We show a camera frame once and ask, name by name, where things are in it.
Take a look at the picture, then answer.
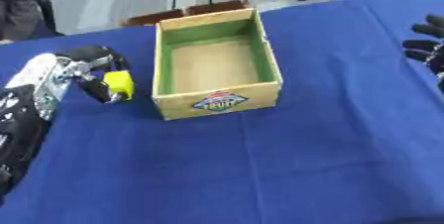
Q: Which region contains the tan cardboard box green inside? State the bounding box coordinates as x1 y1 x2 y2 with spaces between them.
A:
151 7 284 121

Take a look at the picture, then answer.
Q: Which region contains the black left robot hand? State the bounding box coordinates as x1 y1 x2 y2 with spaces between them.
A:
54 45 138 105

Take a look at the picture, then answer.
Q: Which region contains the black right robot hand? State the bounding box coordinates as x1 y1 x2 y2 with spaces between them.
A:
400 13 444 93

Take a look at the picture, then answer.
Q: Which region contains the yellow block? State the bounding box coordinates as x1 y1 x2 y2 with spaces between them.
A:
102 69 138 101

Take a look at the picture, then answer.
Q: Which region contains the brown wooden board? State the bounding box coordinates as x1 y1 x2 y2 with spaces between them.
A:
119 0 252 28

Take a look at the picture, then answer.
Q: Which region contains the person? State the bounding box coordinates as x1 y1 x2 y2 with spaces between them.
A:
0 0 66 45

